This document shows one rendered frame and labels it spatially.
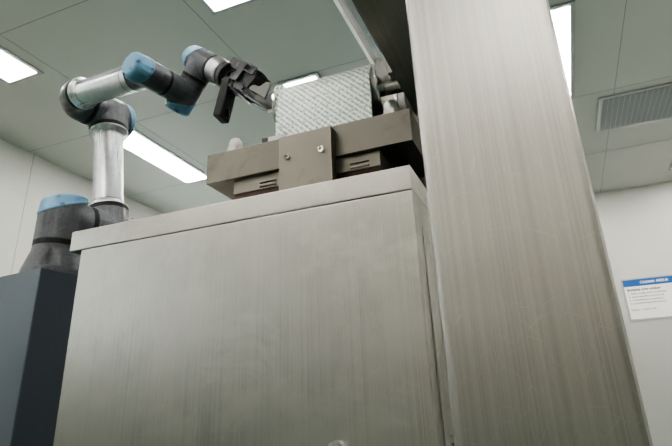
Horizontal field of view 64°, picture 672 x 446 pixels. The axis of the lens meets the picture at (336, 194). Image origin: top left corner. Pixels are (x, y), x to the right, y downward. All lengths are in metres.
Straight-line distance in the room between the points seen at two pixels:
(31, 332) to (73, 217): 0.32
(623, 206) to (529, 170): 6.69
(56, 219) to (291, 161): 0.79
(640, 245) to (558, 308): 6.59
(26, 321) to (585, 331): 1.31
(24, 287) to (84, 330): 0.44
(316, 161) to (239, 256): 0.20
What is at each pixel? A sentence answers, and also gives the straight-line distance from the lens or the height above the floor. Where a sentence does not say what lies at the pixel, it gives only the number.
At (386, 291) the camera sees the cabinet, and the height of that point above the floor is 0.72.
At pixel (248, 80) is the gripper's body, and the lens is 1.42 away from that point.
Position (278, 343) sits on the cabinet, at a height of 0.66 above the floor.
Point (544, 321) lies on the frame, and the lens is 0.20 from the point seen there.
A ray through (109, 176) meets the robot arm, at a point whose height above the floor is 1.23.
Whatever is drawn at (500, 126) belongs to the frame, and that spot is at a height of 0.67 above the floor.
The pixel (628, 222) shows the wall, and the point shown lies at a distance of 6.84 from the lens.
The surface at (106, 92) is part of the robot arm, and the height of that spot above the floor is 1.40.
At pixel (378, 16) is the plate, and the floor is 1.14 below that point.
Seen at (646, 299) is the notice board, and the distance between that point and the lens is 6.65.
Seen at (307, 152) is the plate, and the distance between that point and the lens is 0.92.
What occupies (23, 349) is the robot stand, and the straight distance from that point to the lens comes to 1.40.
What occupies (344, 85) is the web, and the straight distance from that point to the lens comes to 1.23.
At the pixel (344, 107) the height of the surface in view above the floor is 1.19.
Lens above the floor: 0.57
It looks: 22 degrees up
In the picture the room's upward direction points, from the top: 2 degrees counter-clockwise
